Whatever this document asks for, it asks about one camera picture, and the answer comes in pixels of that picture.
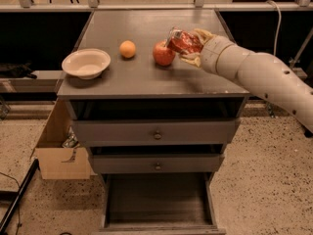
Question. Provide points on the orange fruit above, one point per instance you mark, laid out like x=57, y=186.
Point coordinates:
x=127, y=49

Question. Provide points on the red apple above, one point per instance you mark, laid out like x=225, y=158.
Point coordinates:
x=163, y=56

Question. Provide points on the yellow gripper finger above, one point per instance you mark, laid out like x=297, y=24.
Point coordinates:
x=203, y=35
x=191, y=59

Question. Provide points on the grey middle drawer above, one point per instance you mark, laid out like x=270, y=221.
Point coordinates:
x=156, y=163

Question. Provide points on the grey top drawer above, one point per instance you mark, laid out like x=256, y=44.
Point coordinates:
x=100, y=133

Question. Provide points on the white bowl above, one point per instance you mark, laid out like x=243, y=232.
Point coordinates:
x=86, y=63

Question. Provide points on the red coke can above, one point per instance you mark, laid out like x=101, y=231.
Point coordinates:
x=183, y=42

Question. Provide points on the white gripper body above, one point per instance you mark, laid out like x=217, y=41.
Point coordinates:
x=211, y=55

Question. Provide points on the black floor bar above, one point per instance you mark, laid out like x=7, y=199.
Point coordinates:
x=12, y=198

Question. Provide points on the grey bottom drawer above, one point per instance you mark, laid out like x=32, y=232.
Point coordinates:
x=158, y=204

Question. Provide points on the grey drawer cabinet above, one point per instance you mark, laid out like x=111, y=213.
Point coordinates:
x=137, y=89

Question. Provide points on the grey drawer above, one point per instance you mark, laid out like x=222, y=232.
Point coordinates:
x=100, y=133
x=158, y=204
x=156, y=163

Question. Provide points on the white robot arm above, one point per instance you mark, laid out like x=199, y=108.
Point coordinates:
x=261, y=74

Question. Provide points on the black bag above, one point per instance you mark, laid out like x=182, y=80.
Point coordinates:
x=9, y=70

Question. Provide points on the cardboard box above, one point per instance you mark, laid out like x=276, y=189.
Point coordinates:
x=55, y=160

